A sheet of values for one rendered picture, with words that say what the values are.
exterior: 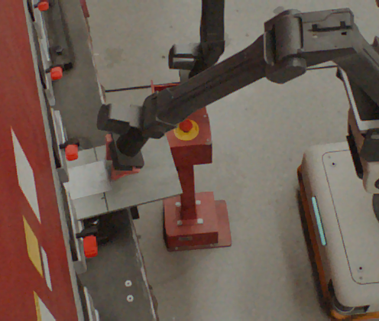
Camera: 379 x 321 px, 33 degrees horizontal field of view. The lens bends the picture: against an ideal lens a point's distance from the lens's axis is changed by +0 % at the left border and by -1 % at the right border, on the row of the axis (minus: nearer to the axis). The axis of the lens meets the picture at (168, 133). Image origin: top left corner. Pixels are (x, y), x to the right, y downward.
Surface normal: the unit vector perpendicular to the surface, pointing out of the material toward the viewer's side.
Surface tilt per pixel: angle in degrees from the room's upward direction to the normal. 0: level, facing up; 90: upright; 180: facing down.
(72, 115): 0
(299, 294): 0
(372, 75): 98
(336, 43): 15
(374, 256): 0
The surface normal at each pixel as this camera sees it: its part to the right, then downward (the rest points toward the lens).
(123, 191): -0.06, -0.53
